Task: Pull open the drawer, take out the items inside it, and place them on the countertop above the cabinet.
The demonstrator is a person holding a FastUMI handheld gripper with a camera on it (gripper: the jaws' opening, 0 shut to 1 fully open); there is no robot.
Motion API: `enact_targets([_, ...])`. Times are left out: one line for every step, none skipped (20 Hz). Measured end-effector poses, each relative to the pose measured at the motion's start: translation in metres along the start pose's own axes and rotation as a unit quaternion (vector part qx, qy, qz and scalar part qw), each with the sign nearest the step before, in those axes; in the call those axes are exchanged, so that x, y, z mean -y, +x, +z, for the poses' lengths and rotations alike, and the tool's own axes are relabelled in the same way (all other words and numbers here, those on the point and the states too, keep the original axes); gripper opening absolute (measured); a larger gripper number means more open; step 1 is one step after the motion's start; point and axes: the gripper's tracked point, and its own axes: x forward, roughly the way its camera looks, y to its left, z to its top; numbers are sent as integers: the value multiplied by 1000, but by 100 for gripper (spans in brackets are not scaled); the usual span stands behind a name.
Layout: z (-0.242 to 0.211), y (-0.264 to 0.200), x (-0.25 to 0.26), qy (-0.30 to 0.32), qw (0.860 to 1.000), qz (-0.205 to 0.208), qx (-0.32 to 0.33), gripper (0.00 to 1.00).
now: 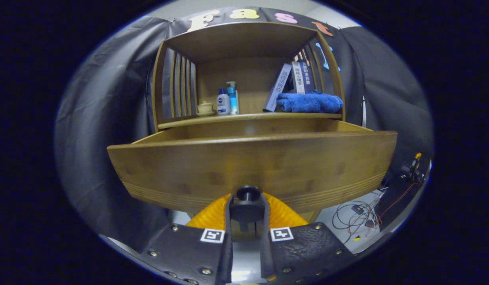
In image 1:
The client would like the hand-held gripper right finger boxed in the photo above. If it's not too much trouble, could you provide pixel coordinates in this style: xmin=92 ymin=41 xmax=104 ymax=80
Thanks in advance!
xmin=261 ymin=192 xmax=356 ymax=283

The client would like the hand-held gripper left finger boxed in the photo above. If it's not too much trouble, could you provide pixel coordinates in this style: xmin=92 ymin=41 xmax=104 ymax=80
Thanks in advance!
xmin=139 ymin=193 xmax=234 ymax=285

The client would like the wooden drawer with black knob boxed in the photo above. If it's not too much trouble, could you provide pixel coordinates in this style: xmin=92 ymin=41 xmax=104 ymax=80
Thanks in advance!
xmin=107 ymin=119 xmax=398 ymax=232

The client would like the wooden countertop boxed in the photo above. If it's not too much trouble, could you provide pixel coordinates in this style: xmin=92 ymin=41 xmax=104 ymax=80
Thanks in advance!
xmin=157 ymin=112 xmax=343 ymax=130

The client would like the wooden cabinet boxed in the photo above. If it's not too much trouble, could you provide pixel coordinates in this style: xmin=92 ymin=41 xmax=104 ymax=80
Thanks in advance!
xmin=151 ymin=21 xmax=346 ymax=224

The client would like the white lotion bottle blue cap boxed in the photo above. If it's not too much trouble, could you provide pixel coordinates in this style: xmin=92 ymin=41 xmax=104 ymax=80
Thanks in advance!
xmin=216 ymin=88 xmax=230 ymax=115

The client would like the blue pump bottle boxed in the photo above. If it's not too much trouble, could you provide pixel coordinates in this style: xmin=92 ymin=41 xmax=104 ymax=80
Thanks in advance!
xmin=226 ymin=81 xmax=238 ymax=115

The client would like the blue folded towel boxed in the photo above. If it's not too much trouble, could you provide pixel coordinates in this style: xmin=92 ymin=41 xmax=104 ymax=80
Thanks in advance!
xmin=276 ymin=90 xmax=344 ymax=114

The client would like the grey leaning book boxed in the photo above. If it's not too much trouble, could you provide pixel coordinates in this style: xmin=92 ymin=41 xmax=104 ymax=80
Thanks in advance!
xmin=263 ymin=63 xmax=293 ymax=112

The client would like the dark device with orange part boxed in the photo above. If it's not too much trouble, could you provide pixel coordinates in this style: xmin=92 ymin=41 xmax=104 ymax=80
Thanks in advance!
xmin=399 ymin=152 xmax=424 ymax=183

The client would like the white spine book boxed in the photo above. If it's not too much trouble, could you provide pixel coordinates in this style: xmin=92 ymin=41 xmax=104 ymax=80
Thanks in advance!
xmin=291 ymin=61 xmax=306 ymax=95

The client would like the dark blue spine book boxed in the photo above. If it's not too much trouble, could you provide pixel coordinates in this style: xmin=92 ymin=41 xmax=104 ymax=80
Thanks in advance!
xmin=300 ymin=59 xmax=317 ymax=93

